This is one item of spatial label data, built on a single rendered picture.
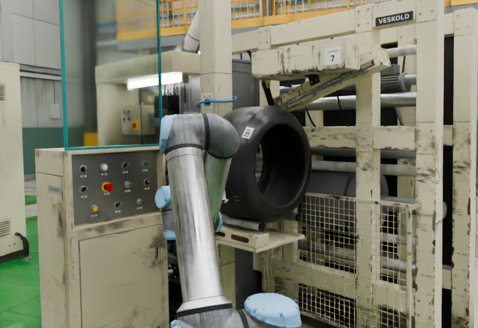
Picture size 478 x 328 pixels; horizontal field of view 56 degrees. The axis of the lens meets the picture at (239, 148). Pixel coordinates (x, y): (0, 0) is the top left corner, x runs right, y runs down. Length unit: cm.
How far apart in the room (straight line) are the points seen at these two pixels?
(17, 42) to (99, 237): 1114
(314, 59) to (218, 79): 51
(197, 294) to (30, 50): 1247
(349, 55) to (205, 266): 135
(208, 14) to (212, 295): 163
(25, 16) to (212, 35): 1133
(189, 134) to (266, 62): 122
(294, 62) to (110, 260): 136
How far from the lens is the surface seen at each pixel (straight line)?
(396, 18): 246
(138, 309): 256
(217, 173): 154
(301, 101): 250
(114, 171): 239
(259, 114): 210
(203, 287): 123
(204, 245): 125
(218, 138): 137
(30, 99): 1328
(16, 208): 531
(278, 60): 244
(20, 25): 1337
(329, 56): 225
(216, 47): 242
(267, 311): 123
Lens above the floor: 138
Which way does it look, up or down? 3 degrees down
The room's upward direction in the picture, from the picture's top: 1 degrees counter-clockwise
